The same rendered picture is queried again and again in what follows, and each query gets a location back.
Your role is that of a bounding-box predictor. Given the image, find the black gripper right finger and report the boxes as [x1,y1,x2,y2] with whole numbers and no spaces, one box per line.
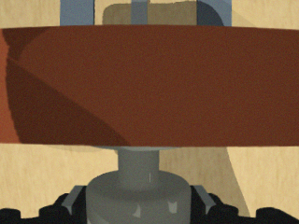
[190,185,299,224]

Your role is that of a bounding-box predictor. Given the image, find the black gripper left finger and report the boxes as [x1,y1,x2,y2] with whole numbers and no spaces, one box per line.
[0,185,87,224]

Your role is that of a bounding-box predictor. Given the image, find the grey door knob with square spindle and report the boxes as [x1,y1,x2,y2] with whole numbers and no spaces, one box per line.
[86,0,192,224]

